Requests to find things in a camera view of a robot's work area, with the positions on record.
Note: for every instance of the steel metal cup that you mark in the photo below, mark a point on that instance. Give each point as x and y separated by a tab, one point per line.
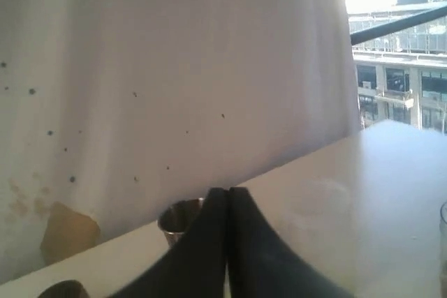
177	218

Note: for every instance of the clear plastic jar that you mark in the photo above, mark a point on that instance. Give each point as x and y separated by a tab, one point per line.
443	221

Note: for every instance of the frosted plastic beaker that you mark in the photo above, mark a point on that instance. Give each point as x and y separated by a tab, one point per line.
318	208

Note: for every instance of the brown wooden cup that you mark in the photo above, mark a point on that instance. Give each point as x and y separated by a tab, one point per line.
65	289

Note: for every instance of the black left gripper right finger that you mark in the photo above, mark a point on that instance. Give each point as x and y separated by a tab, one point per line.
261	264

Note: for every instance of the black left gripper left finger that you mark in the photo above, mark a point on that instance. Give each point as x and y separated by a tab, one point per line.
196	265

